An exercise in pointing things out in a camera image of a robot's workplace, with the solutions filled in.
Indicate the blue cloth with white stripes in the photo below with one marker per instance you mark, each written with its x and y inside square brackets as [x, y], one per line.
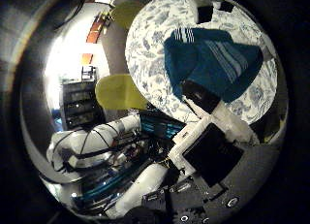
[210, 65]

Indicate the yellow-green chair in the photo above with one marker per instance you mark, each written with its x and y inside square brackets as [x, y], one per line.
[126, 13]
[119, 92]

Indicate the blue floral white tablecloth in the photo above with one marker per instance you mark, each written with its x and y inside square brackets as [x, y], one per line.
[145, 56]

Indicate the black shelf unit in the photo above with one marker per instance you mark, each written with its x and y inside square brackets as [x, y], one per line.
[79, 102]

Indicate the orange wall panel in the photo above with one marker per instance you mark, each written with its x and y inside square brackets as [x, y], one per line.
[94, 30]
[86, 58]

